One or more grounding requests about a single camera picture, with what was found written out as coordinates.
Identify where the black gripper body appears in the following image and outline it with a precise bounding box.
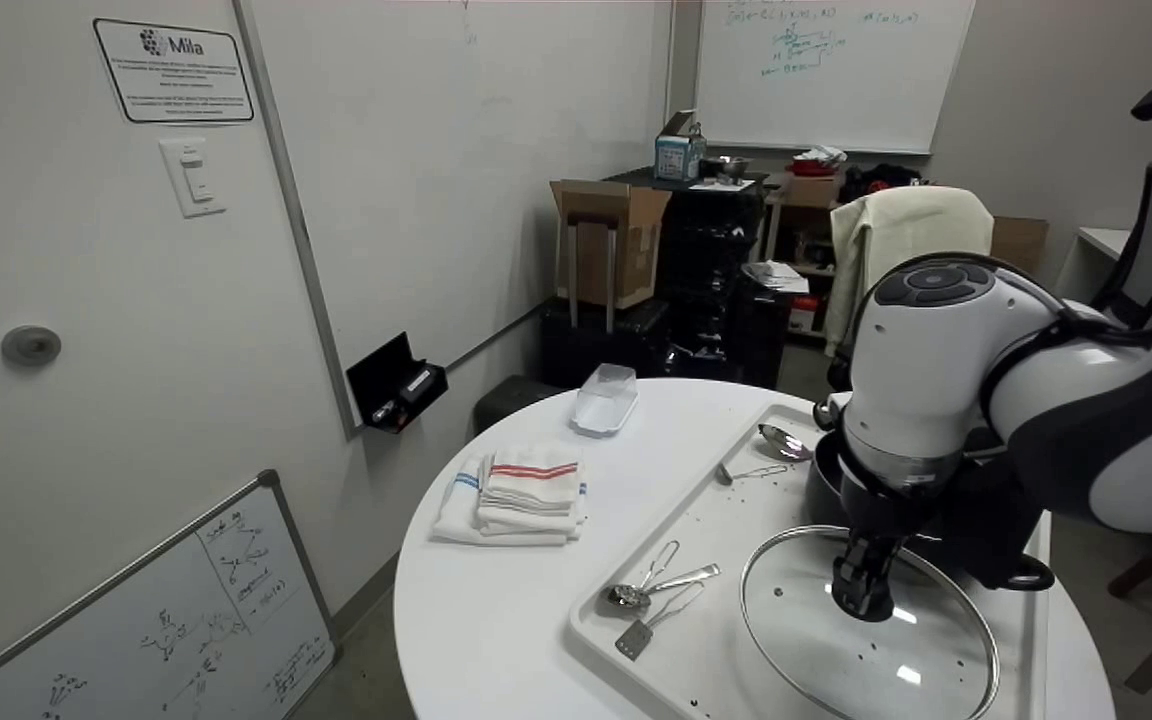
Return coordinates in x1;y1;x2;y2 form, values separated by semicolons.
838;444;1008;547

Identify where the glass pot lid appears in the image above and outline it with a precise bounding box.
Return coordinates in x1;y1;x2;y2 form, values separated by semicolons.
737;520;1005;720

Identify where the white plastic tray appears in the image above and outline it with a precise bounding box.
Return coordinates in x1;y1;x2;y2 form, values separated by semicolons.
558;395;1055;720

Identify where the black cooking pot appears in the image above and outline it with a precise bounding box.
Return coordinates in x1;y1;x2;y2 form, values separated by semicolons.
808;433;1055;591

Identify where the small cardboard box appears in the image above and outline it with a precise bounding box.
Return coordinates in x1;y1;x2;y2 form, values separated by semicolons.
990;210;1055;278

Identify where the beige draped cloth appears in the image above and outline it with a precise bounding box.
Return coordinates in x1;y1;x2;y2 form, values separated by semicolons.
825;181;1001;356

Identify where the clear plastic container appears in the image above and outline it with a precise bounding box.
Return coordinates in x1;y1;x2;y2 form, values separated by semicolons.
569;361;638;438

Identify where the wooden shelf unit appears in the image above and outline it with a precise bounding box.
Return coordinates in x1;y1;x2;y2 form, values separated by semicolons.
761;163;860;351

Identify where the black cabinet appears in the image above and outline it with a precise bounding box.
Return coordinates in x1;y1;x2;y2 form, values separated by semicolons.
661;173;771;385

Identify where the red striped folded cloth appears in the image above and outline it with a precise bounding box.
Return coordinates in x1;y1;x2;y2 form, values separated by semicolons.
473;447;589;515

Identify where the red item on shelf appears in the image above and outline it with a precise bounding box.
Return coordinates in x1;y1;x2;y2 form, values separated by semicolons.
787;146;847;181

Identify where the folded white red towel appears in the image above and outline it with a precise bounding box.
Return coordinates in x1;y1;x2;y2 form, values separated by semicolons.
427;466;589;550

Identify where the large cardboard box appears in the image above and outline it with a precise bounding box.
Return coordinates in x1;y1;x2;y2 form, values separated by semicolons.
546;176;673;336

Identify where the blue tissue box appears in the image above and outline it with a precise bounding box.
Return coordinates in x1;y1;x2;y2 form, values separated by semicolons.
651;107;709;189

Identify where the whiteboard with green writing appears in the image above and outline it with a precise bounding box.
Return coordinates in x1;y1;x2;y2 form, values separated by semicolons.
692;0;981;156

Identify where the black whiteboard eraser holder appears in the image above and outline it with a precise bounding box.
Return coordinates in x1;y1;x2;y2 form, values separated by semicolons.
345;328;452;437

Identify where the small whiteboard with drawings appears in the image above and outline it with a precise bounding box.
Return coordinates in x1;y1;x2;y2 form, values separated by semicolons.
0;466;338;720

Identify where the large blank wall whiteboard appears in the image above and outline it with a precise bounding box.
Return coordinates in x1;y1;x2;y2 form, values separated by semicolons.
229;0;679;437

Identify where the white light switch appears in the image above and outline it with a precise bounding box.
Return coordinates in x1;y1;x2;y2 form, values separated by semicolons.
154;135;229;225

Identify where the white wall sign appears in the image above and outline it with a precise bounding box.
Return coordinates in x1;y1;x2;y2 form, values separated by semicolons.
89;10;259;126

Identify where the round grey wall stopper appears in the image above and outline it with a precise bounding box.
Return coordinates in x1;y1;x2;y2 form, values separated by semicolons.
0;320;67;374

